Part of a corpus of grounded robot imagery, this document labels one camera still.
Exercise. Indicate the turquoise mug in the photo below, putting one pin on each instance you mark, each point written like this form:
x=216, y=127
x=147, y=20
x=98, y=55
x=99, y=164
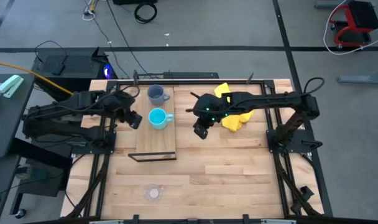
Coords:
x=158, y=118

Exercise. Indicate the black desk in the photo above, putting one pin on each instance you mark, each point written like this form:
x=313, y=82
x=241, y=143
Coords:
x=7, y=130

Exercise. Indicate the grey metal floor beam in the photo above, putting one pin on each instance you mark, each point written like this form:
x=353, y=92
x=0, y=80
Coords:
x=363, y=79

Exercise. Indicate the blue-grey mug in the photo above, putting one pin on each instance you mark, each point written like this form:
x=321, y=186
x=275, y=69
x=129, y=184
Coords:
x=156, y=95

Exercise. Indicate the mint green stapler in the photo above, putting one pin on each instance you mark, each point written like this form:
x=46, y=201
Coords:
x=10, y=85

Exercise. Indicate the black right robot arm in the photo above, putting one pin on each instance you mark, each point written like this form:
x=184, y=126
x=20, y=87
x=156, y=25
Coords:
x=270, y=99

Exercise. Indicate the yellow cloth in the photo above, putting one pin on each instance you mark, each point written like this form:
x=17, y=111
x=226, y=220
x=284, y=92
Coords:
x=234, y=123

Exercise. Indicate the black bar with bracket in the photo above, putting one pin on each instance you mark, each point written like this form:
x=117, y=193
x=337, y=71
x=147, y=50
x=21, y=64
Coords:
x=189, y=75

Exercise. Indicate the black computer tower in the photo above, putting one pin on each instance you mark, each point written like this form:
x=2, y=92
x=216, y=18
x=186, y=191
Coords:
x=77, y=67

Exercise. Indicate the black table clamp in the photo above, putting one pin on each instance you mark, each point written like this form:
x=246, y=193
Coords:
x=245, y=216
x=250, y=78
x=135, y=216
x=135, y=77

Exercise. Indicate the silver table bracket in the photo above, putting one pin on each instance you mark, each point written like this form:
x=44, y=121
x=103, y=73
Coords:
x=277, y=221
x=106, y=221

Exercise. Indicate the red and black rolling stool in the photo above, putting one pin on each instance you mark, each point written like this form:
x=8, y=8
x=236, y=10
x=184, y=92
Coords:
x=358, y=21

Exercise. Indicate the black rolling cart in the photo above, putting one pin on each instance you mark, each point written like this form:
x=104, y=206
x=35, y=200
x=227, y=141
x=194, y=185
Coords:
x=39, y=183

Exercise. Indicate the black pad on tower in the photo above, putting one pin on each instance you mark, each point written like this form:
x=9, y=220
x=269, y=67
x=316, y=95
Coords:
x=54, y=64

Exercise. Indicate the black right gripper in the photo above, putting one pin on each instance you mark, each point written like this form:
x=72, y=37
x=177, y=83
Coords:
x=209, y=109

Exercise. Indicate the clear round lid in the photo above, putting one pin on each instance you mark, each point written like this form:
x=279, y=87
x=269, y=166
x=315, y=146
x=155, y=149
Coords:
x=153, y=193

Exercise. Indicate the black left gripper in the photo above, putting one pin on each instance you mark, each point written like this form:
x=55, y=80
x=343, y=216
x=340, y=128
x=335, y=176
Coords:
x=125, y=107

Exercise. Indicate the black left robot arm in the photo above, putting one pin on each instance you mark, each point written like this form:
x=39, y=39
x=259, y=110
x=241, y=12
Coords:
x=67, y=107

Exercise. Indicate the black aluminium table frame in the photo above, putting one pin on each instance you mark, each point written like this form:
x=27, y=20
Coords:
x=182, y=82

